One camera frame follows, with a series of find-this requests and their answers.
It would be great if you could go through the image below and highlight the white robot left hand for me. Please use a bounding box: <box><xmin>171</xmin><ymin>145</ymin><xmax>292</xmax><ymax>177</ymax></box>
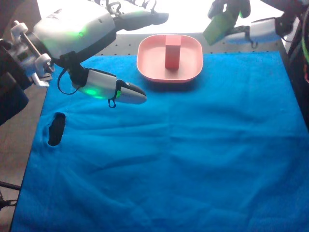
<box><xmin>32</xmin><ymin>0</ymin><xmax>169</xmax><ymax>109</ymax></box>

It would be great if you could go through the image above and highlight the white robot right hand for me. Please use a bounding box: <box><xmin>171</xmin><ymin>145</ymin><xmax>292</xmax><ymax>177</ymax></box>
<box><xmin>207</xmin><ymin>0</ymin><xmax>282</xmax><ymax>46</ymax></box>

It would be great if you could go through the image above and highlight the green rectangular block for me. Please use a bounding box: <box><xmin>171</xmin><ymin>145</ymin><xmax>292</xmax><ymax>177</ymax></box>
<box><xmin>202</xmin><ymin>11</ymin><xmax>236</xmax><ymax>46</ymax></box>

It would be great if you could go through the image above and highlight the red cube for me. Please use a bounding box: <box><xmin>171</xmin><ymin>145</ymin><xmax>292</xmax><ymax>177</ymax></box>
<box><xmin>165</xmin><ymin>35</ymin><xmax>182</xmax><ymax>70</ymax></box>

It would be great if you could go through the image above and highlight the pink square plate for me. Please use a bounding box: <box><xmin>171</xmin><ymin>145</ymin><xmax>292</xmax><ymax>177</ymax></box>
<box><xmin>137</xmin><ymin>34</ymin><xmax>203</xmax><ymax>84</ymax></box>

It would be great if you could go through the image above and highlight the blue cloth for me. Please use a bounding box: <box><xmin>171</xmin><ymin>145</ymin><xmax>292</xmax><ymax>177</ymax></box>
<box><xmin>11</xmin><ymin>52</ymin><xmax>309</xmax><ymax>232</ymax></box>

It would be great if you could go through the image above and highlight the green cable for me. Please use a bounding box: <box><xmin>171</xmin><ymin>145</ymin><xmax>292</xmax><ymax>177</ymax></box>
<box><xmin>298</xmin><ymin>33</ymin><xmax>309</xmax><ymax>63</ymax></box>

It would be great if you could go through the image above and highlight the black cable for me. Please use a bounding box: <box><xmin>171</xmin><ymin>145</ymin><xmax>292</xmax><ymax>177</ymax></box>
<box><xmin>0</xmin><ymin>181</ymin><xmax>22</xmax><ymax>191</ymax></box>

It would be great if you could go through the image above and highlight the black strap with clip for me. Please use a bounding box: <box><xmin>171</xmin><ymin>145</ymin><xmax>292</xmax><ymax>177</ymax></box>
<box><xmin>0</xmin><ymin>199</ymin><xmax>18</xmax><ymax>208</ymax></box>

